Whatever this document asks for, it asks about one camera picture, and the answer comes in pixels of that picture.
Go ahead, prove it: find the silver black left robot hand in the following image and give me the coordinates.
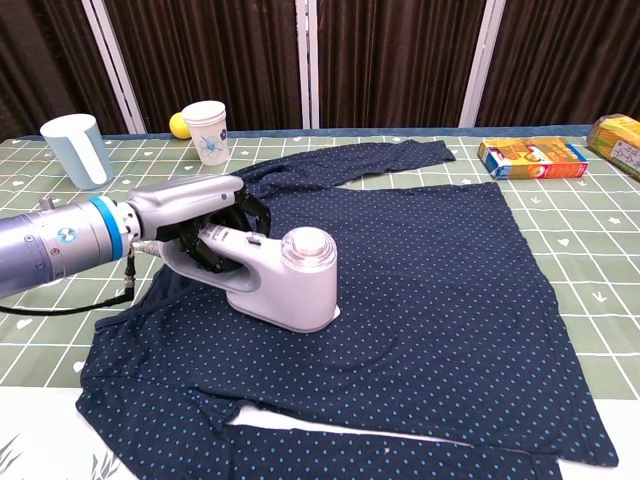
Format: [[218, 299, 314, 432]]
[[126, 173, 272, 275]]

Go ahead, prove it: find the white steam iron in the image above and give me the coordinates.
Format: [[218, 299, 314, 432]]
[[132, 225, 342, 333]]

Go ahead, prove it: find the navy polka dot shirt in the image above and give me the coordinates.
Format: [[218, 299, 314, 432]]
[[74, 139, 620, 480]]

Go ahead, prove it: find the green patterned tablecloth table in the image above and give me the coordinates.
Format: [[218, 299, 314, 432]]
[[0, 123, 640, 480]]

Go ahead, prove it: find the flower print paper cup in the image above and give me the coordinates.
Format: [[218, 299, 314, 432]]
[[181, 100, 231, 167]]

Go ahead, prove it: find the yellow ball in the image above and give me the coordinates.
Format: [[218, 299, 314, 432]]
[[168, 112, 192, 140]]

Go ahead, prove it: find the light blue white pitcher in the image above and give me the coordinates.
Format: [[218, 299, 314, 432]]
[[39, 113, 115, 191]]

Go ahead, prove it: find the orange snack box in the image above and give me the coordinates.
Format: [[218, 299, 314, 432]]
[[477, 137, 590, 180]]

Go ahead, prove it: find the green snack box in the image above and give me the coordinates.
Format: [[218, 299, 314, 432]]
[[586, 114, 640, 182]]

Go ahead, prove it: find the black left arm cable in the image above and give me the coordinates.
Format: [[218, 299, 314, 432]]
[[0, 244, 139, 317]]

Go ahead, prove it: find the white partition frame post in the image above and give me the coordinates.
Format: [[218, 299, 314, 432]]
[[81, 0, 147, 135], [296, 0, 321, 130], [458, 0, 507, 128]]

